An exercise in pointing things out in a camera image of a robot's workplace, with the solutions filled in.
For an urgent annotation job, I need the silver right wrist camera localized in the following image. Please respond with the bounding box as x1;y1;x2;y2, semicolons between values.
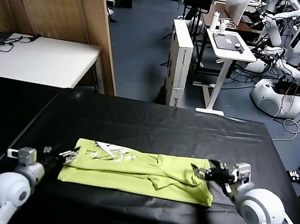
229;160;254;185

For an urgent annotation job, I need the yellow-green t-shirt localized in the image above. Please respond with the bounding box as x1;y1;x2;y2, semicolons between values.
56;135;219;208

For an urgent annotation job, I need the white folding table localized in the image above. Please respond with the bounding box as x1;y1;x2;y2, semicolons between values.
0;31;112;95

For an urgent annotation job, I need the grey laptop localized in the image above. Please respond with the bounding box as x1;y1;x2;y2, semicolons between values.
210;33;245;53

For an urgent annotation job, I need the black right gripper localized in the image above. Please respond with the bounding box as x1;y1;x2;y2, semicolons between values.
189;156;237;186

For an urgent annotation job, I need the wooden panel table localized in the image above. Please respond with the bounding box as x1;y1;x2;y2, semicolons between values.
0;0;129;97

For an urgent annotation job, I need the black side table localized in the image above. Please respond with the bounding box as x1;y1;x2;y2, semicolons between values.
0;75;63;174

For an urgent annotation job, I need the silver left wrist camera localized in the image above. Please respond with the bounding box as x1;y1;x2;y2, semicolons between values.
5;144;38;170

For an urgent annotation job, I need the tall white cardboard box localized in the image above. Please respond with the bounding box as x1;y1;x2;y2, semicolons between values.
161;19;198;110

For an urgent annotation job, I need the black table cover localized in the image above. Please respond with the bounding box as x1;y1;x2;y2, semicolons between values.
0;81;300;224

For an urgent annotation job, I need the brown wooden desk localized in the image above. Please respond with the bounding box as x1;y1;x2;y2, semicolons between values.
199;1;267;36

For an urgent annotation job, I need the white standing desk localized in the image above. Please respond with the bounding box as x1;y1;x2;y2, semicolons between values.
188;27;260;120

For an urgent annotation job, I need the white bottle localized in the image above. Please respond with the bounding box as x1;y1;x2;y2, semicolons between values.
209;11;220;33

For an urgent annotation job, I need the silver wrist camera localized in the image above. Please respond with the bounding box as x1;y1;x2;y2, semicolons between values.
229;160;254;185
5;144;38;170

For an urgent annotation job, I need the white cup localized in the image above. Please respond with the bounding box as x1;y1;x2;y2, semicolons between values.
217;19;230;35

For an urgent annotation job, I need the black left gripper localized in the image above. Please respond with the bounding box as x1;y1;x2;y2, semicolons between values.
38;143;81;176

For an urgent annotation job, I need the white curved panel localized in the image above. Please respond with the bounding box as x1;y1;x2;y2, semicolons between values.
223;0;256;28

